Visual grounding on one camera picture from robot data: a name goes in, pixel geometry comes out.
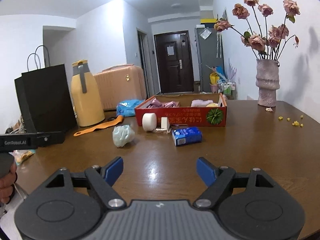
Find pink textured vase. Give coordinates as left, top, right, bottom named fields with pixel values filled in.
left=255, top=59, right=280, bottom=107

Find orange silicone strap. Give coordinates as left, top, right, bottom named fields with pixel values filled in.
left=73, top=114, right=125, bottom=137

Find person's left hand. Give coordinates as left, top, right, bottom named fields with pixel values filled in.
left=0, top=163, right=17, bottom=204

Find fallen rose petal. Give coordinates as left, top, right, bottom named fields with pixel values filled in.
left=265, top=107, right=273, bottom=112

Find grey refrigerator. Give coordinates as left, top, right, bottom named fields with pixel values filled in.
left=195, top=23, right=224, bottom=92

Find red cardboard box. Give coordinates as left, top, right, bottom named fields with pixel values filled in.
left=135, top=93, right=227, bottom=127

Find dark brown entrance door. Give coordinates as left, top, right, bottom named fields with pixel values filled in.
left=154, top=30, right=194, bottom=94

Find pink ribbed suitcase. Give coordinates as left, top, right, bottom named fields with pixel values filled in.
left=94, top=64, right=146, bottom=110

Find lilac fuzzy cloth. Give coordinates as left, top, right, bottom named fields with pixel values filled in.
left=191, top=99, right=214, bottom=107

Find yellow bucket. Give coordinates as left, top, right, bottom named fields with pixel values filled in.
left=209, top=72, right=220, bottom=86

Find dried pink roses bouquet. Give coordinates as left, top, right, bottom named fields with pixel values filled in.
left=214, top=0, right=300, bottom=61

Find yellow thermos jug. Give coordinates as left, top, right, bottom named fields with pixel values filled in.
left=71, top=60, right=105, bottom=127

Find pink layered sponge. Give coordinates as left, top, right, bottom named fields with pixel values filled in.
left=206, top=103, right=219, bottom=107

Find wire rack with supplies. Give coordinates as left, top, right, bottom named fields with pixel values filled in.
left=217, top=80, right=237, bottom=100

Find small white block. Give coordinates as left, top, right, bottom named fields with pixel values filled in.
left=161, top=117, right=170, bottom=129

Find yellow crumbs on table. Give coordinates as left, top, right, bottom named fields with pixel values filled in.
left=278, top=116, right=304, bottom=127

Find yellow box on refrigerator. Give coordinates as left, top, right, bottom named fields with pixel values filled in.
left=200, top=18, right=217, bottom=24

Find black paper shopping bag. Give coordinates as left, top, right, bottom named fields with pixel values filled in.
left=15, top=52, right=77, bottom=133

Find iridescent plastic bag bundle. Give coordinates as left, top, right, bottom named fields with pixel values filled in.
left=112, top=125, right=136, bottom=147

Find white tape roll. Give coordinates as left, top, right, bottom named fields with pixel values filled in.
left=142, top=113, right=157, bottom=132

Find blue wet wipes pack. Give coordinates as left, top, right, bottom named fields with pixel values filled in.
left=116, top=99, right=144, bottom=117

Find purple satin ribbon bundle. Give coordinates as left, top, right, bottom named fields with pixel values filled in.
left=145, top=98, right=180, bottom=108

